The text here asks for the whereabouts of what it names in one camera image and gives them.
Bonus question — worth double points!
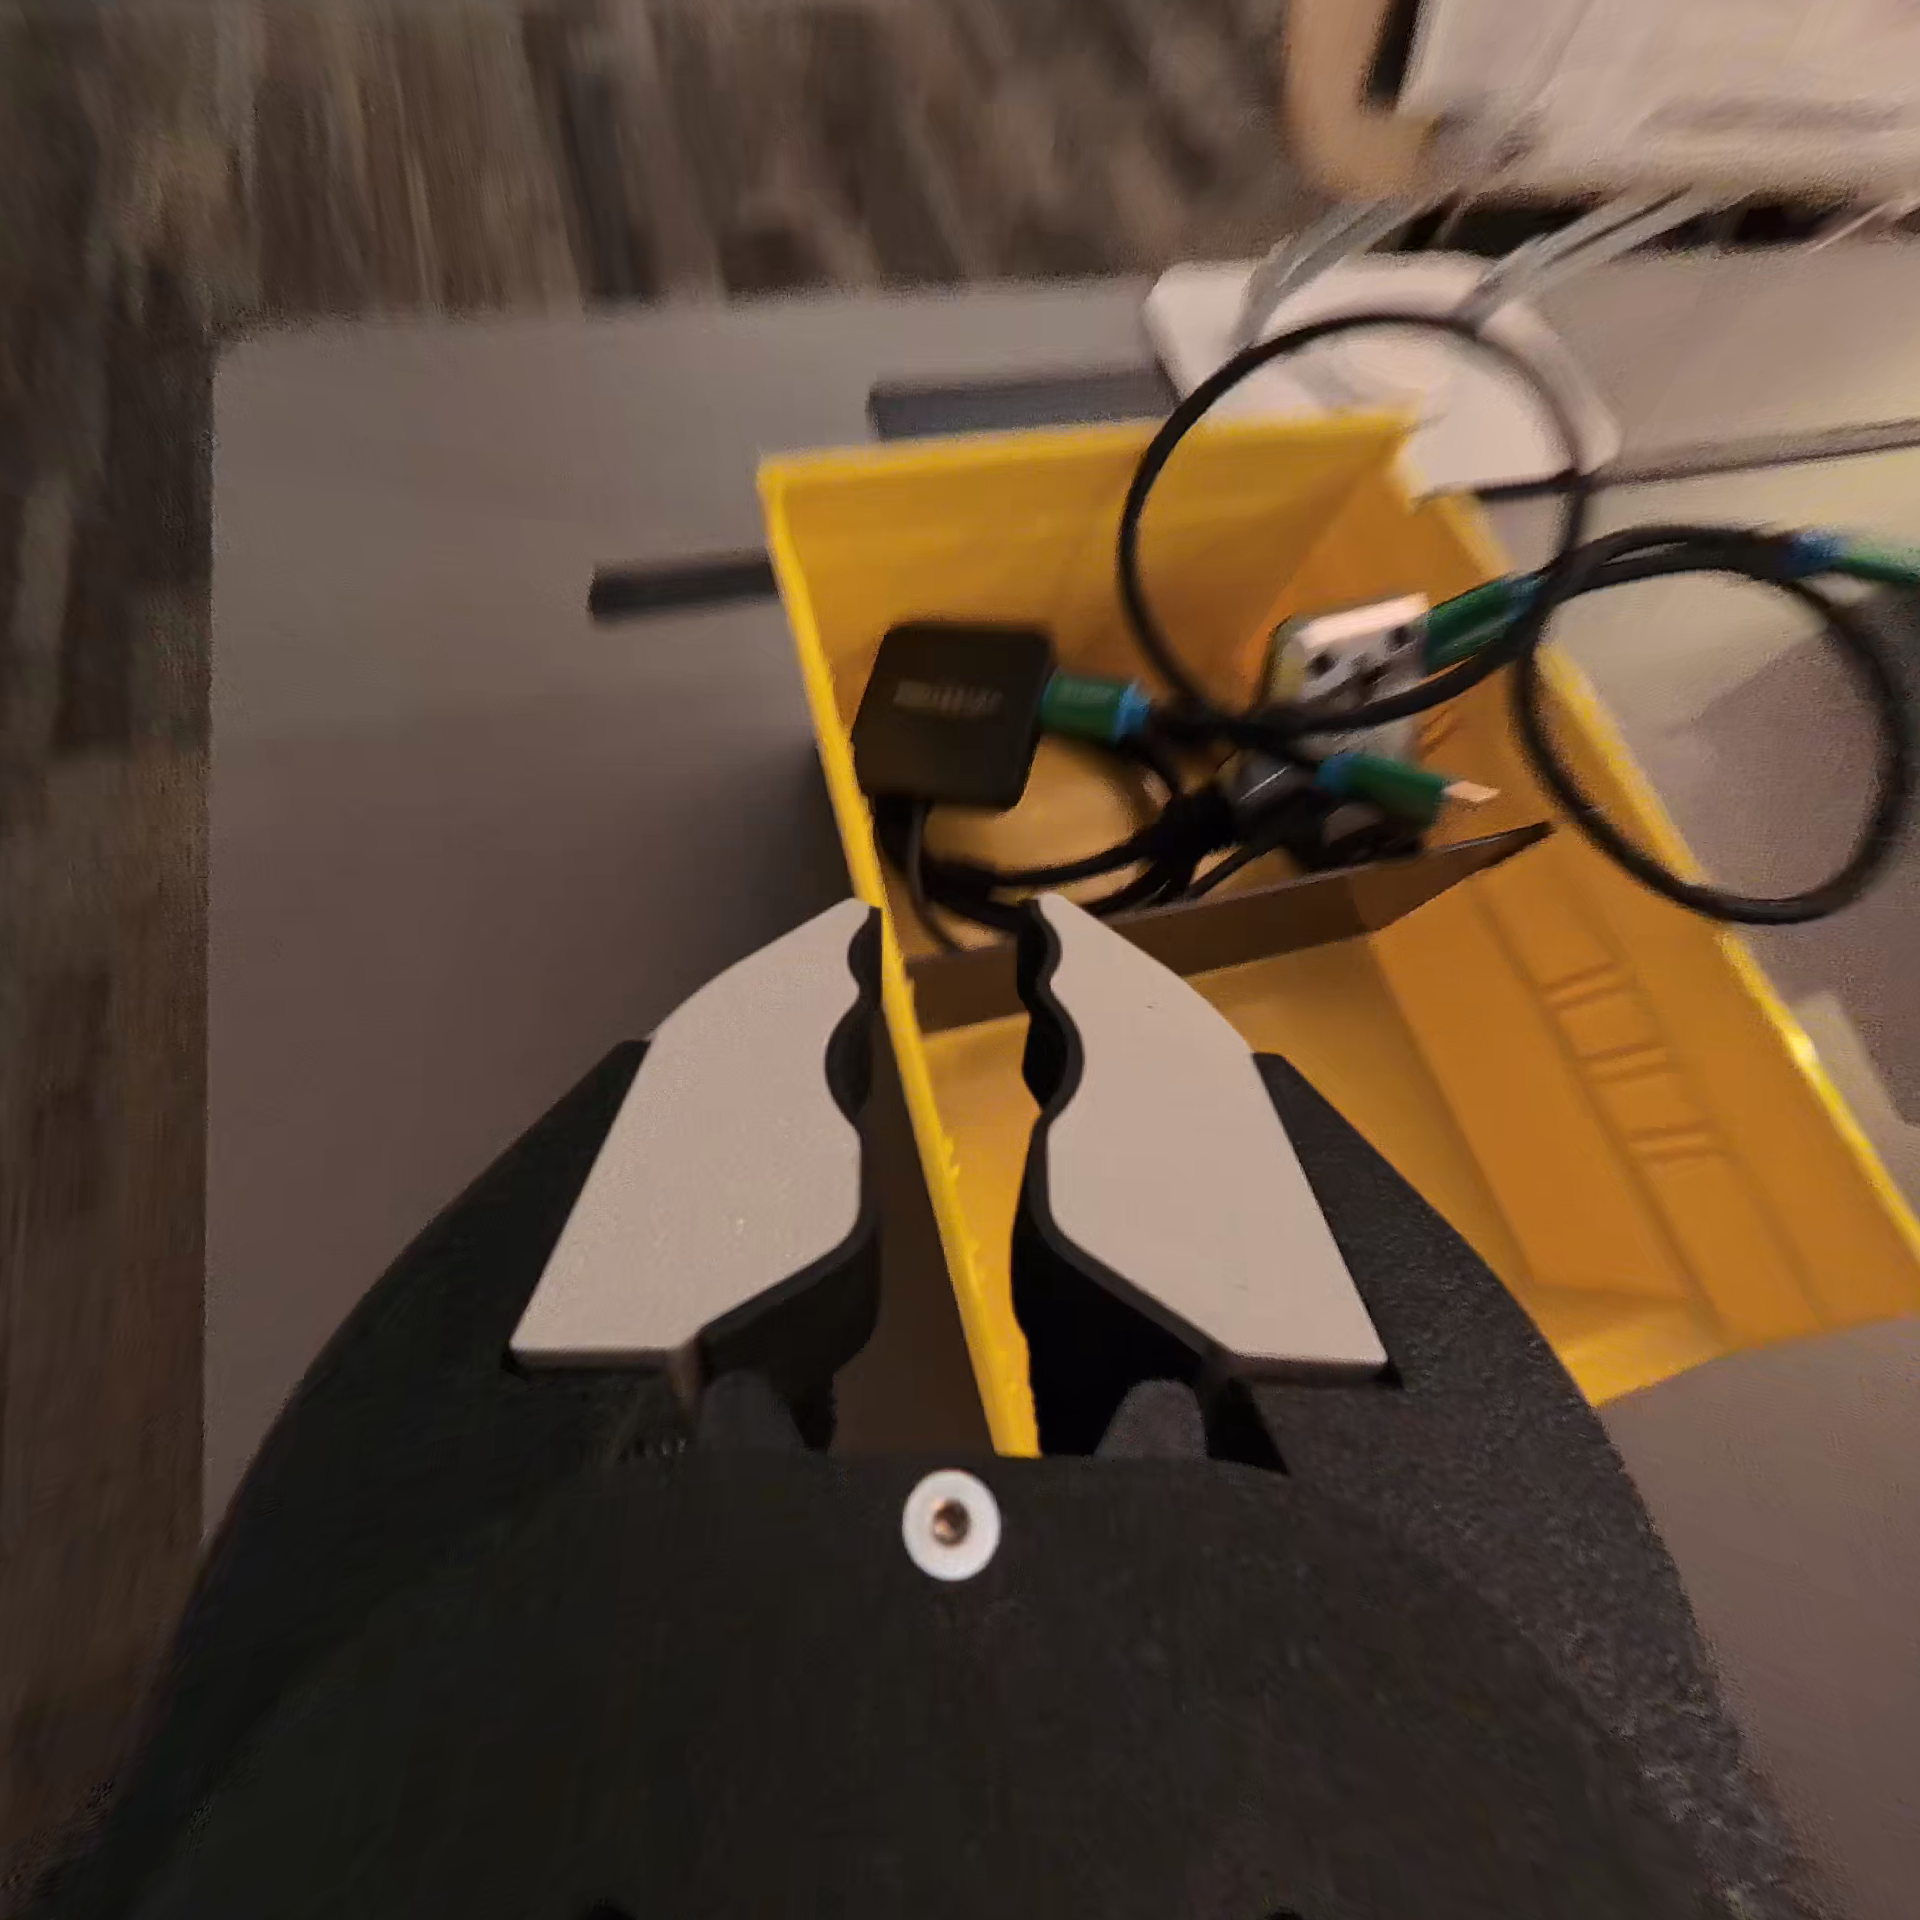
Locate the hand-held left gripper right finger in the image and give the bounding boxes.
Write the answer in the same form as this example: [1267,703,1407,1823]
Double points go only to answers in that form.
[1013,891,1392,1384]

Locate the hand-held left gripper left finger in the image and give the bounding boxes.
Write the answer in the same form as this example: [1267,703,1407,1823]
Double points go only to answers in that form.
[512,900,888,1376]

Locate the yellow plastic bin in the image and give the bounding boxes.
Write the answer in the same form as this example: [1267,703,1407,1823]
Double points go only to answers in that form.
[751,408,1920,1460]

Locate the braided hdmi cable green plugs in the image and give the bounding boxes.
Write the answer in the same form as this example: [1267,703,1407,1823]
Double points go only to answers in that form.
[900,668,1508,917]
[1417,524,1920,929]

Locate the silver port hub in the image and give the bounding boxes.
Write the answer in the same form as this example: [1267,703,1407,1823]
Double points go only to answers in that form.
[1261,592,1441,730]

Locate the black cable with silver plug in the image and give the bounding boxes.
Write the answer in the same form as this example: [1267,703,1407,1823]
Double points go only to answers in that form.
[1118,314,1627,759]

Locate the dark bin divider panel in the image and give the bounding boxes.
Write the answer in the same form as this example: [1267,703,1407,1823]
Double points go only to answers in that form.
[900,823,1559,1040]

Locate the black mat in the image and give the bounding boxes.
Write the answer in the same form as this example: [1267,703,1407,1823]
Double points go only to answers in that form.
[584,362,1177,626]

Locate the white stand base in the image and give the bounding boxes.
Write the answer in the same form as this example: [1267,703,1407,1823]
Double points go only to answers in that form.
[1140,255,1625,501]

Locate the instruction sheet on stand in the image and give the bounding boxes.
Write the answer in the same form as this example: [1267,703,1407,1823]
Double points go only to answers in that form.
[1285,0,1920,218]

